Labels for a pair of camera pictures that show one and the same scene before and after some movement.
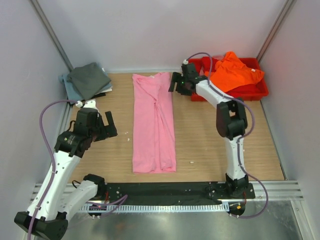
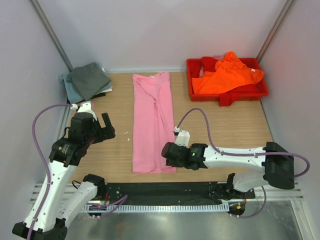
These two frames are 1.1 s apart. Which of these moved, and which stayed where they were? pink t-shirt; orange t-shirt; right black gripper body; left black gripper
Moved: right black gripper body
Stayed: pink t-shirt; orange t-shirt; left black gripper
